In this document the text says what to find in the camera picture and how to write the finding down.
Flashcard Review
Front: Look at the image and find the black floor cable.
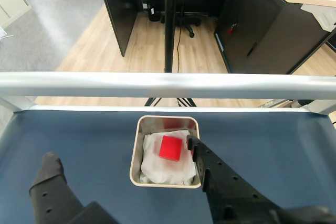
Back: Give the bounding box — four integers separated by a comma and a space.
175, 26, 182, 73

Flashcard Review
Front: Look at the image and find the silver metal table frame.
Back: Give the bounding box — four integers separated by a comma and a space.
0, 71, 336, 116

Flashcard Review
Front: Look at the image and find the black desk side panel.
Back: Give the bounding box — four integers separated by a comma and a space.
98, 0, 140, 57

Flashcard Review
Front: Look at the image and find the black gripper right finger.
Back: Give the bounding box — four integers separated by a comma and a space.
186, 134, 286, 224

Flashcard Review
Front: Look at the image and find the black cylindrical bin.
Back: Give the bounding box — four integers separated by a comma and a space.
146, 0, 161, 23

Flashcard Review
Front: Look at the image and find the white crumpled cloth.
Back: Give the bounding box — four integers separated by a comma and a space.
140, 129, 197, 186

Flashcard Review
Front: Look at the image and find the black tripod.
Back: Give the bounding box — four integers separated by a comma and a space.
144, 0, 196, 107

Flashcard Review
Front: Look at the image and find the dark blue table mat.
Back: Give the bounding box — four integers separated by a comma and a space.
0, 108, 336, 224

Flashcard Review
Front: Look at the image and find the beige square box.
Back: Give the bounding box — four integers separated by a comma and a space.
129, 115, 202, 189

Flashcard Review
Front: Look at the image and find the black chair wheel base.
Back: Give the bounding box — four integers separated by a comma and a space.
174, 11, 203, 38

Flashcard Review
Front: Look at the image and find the red cube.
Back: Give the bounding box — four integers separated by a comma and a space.
159, 135, 183, 162

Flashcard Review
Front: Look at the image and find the black desk with beige top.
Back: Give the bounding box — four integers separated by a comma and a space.
214, 0, 336, 75

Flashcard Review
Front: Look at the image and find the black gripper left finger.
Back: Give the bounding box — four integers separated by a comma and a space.
29, 152, 119, 224

